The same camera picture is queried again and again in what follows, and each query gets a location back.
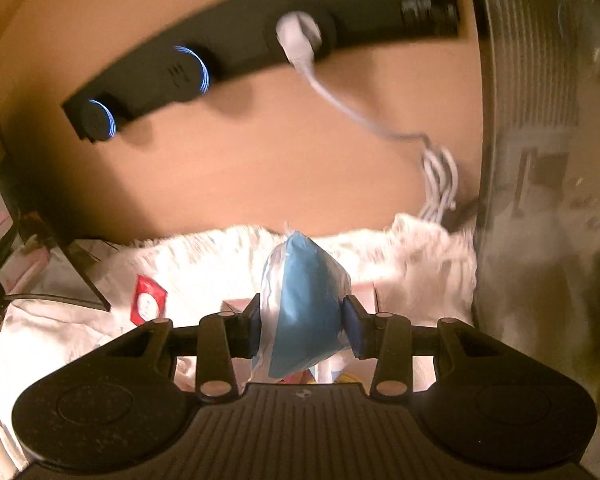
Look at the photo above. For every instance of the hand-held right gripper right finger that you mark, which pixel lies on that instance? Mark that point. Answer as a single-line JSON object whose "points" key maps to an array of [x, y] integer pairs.
{"points": [[354, 327]]}

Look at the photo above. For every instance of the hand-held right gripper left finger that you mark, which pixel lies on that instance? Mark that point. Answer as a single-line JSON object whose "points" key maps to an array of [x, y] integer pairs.
{"points": [[254, 327]]}

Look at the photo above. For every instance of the blue and white tissue packet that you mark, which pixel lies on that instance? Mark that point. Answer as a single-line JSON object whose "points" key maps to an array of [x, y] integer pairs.
{"points": [[300, 305]]}

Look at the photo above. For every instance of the white fluffy towel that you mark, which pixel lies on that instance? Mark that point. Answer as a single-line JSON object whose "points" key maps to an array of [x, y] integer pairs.
{"points": [[410, 255]]}

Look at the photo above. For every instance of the red and white packet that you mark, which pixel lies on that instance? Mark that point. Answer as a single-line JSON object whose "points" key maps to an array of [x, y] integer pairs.
{"points": [[150, 300]]}

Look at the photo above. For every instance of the white plastic bag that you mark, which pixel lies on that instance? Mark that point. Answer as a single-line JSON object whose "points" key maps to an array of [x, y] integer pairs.
{"points": [[45, 330]]}

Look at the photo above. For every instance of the black monitor stand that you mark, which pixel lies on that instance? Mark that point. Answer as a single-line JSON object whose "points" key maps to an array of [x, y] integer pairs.
{"points": [[55, 240]]}

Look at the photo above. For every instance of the clear plastic container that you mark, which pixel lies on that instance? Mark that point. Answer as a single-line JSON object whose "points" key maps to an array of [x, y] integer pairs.
{"points": [[550, 170]]}

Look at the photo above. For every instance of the black power strip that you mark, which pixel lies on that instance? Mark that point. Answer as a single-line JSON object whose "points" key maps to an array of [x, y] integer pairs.
{"points": [[240, 55]]}

